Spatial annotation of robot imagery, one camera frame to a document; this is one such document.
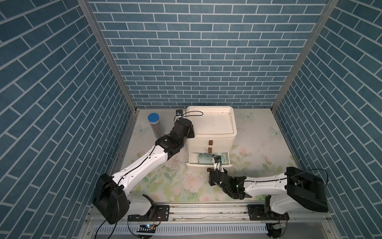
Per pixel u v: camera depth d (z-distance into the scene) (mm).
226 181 631
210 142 784
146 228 721
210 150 842
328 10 719
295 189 444
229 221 723
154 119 890
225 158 918
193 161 896
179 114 674
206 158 894
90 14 724
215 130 786
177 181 847
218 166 722
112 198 385
